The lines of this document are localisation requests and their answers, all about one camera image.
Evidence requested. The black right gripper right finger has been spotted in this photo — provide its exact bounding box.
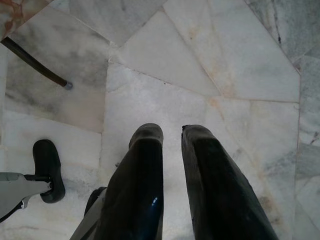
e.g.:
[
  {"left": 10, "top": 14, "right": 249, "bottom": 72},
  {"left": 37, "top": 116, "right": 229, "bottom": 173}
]
[{"left": 181, "top": 124, "right": 280, "bottom": 240}]

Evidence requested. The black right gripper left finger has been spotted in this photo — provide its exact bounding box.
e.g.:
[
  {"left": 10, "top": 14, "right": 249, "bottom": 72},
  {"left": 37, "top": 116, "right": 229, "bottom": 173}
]
[{"left": 96, "top": 122, "right": 165, "bottom": 240}]

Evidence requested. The black robot foot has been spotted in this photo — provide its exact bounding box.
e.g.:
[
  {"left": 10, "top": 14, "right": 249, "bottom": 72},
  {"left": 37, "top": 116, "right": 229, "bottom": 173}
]
[{"left": 32, "top": 139, "right": 66, "bottom": 205}]

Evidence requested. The black metal board leg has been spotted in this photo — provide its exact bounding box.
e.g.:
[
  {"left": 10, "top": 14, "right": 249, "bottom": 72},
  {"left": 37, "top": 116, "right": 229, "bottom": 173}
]
[{"left": 0, "top": 36, "right": 74, "bottom": 90}]

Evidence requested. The orange marble pattern board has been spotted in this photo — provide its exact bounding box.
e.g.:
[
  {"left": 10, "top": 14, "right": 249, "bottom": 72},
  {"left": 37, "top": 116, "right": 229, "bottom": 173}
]
[{"left": 0, "top": 0, "right": 50, "bottom": 42}]

